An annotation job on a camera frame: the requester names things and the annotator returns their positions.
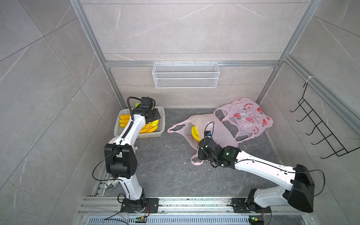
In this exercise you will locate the black wire hook rack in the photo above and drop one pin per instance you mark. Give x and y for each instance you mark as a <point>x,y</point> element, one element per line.
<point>321,127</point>

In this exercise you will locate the orange yellow banana bunch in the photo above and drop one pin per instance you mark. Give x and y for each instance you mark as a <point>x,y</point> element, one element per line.
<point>124,120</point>

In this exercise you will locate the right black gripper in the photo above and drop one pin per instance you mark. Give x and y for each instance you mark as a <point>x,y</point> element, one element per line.
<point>200,154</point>

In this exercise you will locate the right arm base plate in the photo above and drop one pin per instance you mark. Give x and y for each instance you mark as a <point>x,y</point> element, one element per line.
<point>242,205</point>

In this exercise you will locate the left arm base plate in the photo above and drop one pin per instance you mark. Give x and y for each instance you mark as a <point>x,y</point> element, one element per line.
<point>153,205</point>

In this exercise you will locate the aluminium mounting rail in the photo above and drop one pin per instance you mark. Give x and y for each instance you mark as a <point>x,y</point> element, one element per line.
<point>186,210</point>

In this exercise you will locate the pink strawberry plastic bag rear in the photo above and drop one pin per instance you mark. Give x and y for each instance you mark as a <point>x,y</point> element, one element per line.
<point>247,116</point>

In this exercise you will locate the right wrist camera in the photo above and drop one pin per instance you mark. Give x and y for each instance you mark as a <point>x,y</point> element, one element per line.
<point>207,134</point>

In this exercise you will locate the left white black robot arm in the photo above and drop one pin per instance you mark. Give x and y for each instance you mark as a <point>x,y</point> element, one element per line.
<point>120,158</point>

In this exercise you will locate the pink plastic bag front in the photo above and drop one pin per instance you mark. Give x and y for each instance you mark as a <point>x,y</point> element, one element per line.
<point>220,134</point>

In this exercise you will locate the white plastic basket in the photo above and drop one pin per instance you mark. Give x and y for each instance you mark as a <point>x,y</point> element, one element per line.
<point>157,133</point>

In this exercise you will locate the white wire mesh shelf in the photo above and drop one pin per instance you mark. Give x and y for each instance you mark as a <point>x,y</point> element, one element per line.
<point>185,75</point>

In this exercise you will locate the white plush toy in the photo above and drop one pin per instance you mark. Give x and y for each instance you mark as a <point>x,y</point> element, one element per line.
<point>115,138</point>

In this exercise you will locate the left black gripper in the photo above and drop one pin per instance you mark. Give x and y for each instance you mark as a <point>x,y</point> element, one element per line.
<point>156,115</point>

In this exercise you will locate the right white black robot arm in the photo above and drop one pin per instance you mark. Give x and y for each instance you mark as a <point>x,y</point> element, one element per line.
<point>294,185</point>

